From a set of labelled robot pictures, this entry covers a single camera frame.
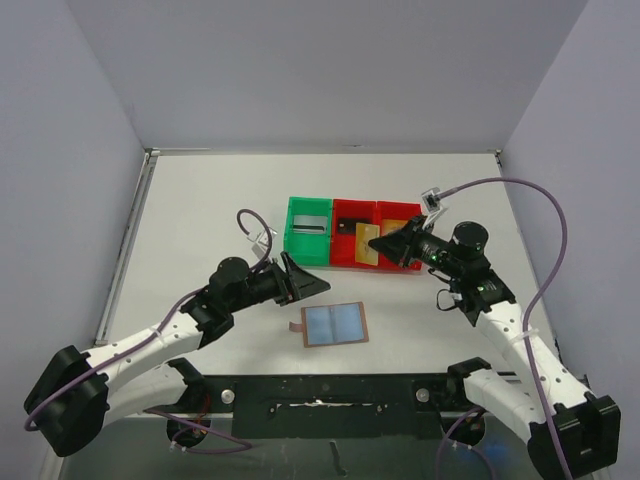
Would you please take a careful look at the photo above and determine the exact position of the gold credit card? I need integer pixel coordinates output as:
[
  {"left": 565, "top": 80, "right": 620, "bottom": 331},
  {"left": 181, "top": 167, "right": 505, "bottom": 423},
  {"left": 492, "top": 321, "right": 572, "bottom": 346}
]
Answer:
[
  {"left": 380, "top": 219, "right": 407, "bottom": 236},
  {"left": 354, "top": 222, "right": 380, "bottom": 266}
]

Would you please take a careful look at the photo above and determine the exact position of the brown leather card holder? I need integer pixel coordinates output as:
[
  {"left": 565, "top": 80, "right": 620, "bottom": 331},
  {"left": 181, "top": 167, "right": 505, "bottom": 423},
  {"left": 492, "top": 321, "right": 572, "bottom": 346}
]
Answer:
[{"left": 288, "top": 302, "right": 369, "bottom": 348}]

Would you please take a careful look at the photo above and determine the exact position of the dark grey credit card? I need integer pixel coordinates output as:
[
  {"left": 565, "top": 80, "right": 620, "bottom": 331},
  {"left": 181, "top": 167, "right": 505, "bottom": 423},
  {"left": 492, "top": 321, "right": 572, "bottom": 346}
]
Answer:
[{"left": 336, "top": 217, "right": 365, "bottom": 236}]

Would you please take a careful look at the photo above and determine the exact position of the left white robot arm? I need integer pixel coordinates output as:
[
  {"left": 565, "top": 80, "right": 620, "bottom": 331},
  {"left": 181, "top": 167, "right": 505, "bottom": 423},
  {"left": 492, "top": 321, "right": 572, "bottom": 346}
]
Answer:
[{"left": 24, "top": 253, "right": 331, "bottom": 457}]

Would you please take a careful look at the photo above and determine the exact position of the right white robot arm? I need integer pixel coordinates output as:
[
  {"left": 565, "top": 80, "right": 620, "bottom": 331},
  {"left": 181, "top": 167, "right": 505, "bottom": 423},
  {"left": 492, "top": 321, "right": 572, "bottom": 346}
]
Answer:
[{"left": 368, "top": 216, "right": 621, "bottom": 479}]

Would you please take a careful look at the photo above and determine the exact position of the silver credit card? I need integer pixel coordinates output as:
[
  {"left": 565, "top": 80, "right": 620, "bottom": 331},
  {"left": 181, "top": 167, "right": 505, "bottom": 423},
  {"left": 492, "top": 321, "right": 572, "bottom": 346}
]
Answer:
[{"left": 291, "top": 214, "right": 328, "bottom": 235}]

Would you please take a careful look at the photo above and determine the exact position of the right red plastic bin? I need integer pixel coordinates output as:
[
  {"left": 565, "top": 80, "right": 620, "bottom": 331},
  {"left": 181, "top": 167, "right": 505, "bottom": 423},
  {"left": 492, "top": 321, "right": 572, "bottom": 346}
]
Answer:
[{"left": 375, "top": 201, "right": 422, "bottom": 272}]

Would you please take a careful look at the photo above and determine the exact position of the red plastic bin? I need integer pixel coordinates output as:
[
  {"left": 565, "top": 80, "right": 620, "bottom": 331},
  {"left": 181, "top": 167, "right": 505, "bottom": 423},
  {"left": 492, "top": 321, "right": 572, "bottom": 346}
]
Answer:
[
  {"left": 329, "top": 199, "right": 376, "bottom": 269},
  {"left": 375, "top": 201, "right": 422, "bottom": 272}
]

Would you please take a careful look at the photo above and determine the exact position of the green plastic bin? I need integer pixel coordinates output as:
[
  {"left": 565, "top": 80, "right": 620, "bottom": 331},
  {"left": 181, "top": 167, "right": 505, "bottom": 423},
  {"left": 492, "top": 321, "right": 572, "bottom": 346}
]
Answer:
[{"left": 283, "top": 197, "right": 333, "bottom": 267}]

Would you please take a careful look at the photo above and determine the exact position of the middle red plastic bin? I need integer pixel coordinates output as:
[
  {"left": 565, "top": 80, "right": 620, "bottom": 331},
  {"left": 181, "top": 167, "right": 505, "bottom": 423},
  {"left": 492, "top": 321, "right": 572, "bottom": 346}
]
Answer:
[{"left": 329, "top": 199, "right": 376, "bottom": 269}]

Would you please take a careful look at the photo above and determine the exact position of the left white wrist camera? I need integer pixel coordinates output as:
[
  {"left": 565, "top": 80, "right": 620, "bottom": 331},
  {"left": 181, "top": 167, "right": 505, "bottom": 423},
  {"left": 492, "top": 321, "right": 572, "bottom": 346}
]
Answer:
[{"left": 247, "top": 228, "right": 277, "bottom": 258}]

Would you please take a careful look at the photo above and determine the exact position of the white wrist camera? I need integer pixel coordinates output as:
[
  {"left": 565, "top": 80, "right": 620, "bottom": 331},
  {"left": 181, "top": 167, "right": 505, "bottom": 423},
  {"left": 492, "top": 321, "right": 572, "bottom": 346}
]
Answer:
[
  {"left": 247, "top": 228, "right": 277, "bottom": 258},
  {"left": 421, "top": 187, "right": 447, "bottom": 232}
]

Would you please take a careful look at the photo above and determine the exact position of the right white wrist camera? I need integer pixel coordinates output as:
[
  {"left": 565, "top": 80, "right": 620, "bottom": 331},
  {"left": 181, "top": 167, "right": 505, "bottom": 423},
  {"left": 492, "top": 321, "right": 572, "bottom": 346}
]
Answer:
[{"left": 421, "top": 187, "right": 447, "bottom": 232}]

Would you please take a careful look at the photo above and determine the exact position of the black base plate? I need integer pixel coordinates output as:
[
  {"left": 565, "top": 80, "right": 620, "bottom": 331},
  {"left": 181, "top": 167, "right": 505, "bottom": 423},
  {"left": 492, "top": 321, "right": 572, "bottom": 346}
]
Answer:
[{"left": 160, "top": 373, "right": 473, "bottom": 440}]

